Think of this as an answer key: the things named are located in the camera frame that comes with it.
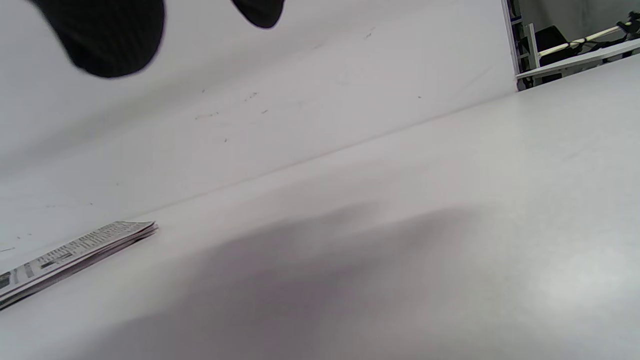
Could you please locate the cream pole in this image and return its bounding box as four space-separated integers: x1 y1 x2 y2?
537 24 628 57

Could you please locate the printed newspaper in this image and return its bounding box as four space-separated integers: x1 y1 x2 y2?
0 220 159 312

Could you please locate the white backdrop board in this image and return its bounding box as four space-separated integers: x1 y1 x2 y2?
0 0 519 263

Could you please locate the white table leg frame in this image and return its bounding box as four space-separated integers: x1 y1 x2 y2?
515 39 640 83

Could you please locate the person's right hand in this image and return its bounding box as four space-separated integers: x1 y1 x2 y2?
27 0 286 79

